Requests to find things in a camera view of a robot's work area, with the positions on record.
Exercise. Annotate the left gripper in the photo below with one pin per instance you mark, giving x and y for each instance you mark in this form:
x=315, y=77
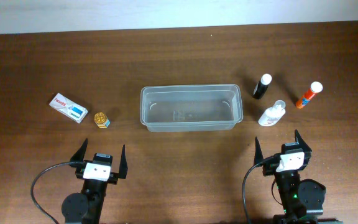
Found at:
x=114, y=177

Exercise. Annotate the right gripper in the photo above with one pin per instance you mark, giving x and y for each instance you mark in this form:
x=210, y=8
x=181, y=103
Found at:
x=306, y=150

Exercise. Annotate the white spray bottle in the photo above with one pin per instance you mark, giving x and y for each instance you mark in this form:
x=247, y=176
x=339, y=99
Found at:
x=273, y=114

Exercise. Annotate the black bottle white cap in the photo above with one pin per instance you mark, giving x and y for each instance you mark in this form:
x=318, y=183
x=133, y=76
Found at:
x=262, y=86

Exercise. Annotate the white Panadol box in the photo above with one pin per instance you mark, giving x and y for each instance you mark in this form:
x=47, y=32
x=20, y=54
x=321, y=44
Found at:
x=69, y=108

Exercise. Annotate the orange tube white cap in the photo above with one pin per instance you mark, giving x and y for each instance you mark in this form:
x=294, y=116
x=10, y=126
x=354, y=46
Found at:
x=315, y=88

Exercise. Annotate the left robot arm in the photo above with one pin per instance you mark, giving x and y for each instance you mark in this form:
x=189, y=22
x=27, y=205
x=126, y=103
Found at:
x=86, y=206

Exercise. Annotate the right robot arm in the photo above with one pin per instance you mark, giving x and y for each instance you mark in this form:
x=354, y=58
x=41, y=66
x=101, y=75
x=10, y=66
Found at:
x=302, y=200

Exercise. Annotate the clear plastic container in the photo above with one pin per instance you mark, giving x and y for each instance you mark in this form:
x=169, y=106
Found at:
x=185, y=108

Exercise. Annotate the gold lid balm jar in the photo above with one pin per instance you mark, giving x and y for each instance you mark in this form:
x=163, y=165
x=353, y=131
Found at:
x=101, y=120

